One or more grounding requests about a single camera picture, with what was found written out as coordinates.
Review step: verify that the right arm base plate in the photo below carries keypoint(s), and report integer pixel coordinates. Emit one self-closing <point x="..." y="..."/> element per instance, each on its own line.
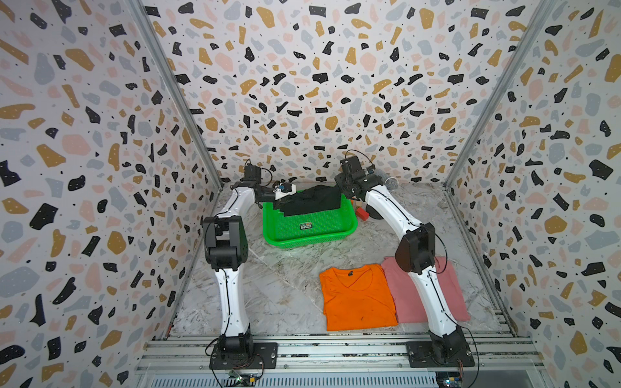
<point x="426" y="354"/>

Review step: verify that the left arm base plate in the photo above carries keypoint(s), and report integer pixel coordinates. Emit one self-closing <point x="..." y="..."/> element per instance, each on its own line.
<point x="258" y="356"/>

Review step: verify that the pink folded t-shirt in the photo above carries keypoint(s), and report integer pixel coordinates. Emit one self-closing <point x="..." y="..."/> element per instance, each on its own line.
<point x="409" y="306"/>

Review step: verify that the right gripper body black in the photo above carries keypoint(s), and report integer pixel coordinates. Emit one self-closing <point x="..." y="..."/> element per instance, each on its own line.
<point x="344" y="185"/>

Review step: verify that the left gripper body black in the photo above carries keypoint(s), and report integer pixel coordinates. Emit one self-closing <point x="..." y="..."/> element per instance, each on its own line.
<point x="267" y="196"/>

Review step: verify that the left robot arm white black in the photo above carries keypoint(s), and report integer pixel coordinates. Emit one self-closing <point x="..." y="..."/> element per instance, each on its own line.
<point x="226" y="248"/>

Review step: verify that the red toy block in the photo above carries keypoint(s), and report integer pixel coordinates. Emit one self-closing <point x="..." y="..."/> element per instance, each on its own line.
<point x="362" y="214"/>

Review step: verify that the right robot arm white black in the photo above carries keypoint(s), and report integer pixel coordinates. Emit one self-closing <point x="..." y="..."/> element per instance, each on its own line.
<point x="415" y="254"/>

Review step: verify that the green plastic basket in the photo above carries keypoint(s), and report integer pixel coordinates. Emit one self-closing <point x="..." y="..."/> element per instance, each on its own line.
<point x="307" y="229"/>

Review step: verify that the aluminium mounting rail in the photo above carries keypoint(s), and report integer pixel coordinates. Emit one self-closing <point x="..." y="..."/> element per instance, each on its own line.
<point x="352" y="360"/>

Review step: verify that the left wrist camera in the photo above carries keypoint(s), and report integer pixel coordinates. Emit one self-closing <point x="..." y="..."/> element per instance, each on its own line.
<point x="284" y="189"/>

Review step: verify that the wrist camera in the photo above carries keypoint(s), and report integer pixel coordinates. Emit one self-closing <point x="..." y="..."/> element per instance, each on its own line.
<point x="352" y="168"/>
<point x="284" y="189"/>

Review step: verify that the orange t-shirt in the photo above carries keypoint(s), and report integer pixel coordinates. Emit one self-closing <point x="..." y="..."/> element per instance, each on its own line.
<point x="357" y="299"/>

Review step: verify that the black t-shirt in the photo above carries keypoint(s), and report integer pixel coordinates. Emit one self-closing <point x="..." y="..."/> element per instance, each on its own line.
<point x="313" y="200"/>

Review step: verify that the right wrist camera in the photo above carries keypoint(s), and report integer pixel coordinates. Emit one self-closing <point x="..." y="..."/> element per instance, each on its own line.
<point x="352" y="168"/>

